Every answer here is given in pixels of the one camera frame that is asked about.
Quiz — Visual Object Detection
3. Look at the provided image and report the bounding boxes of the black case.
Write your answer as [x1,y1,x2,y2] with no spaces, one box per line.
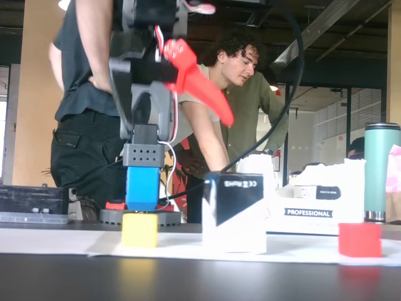
[0,184,70,217]

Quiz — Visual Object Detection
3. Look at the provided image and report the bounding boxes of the pink bag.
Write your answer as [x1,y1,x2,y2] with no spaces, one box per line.
[385,144,401,194]

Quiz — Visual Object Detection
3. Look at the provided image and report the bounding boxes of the teal thermos bottle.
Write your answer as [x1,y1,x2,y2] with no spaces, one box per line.
[363,122,401,224]

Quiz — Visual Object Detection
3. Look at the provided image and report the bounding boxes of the seated person with dark hair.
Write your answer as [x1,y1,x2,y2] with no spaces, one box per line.
[348,136,366,160]

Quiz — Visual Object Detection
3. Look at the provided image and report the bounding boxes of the brown paper bag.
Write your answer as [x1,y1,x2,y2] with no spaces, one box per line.
[385,191,401,224]

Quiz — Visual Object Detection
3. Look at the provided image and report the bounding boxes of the orange banner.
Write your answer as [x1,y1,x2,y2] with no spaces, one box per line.
[171,137,204,224]

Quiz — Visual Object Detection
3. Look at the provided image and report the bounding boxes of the man in olive shirt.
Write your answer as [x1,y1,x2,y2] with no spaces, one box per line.
[180,70,289,224]

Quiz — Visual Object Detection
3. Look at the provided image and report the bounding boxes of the white cardboard box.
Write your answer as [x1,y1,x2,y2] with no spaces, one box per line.
[236,153,367,236]

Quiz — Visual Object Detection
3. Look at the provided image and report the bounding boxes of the white paper sheet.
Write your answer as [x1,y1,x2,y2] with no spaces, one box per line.
[0,227,401,267]

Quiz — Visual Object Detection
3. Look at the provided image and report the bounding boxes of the red cube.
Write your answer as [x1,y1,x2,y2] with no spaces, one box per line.
[338,222,383,259]

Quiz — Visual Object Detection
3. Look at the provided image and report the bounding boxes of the yellow cube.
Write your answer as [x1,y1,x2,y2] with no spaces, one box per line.
[121,213,159,248]

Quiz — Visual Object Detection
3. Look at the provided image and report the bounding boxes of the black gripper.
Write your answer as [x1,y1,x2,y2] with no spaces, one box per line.
[108,0,236,141]

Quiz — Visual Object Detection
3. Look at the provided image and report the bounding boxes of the black and white box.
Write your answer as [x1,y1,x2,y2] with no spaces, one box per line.
[202,171,268,255]

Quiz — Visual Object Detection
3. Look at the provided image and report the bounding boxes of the man in white t-shirt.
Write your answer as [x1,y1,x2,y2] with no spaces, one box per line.
[174,33,261,177]

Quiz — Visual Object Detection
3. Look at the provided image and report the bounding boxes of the grey metal ceiling beam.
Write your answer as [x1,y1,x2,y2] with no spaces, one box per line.
[271,0,362,72]

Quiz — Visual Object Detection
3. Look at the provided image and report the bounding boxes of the clear plastic tray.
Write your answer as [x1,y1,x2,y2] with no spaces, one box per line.
[0,206,71,225]

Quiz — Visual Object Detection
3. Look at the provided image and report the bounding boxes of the red and white servo wires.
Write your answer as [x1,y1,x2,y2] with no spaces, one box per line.
[154,0,217,205]

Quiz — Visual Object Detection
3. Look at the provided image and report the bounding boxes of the man in dark teal t-shirt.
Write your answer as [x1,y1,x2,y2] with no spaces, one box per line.
[48,0,127,221]

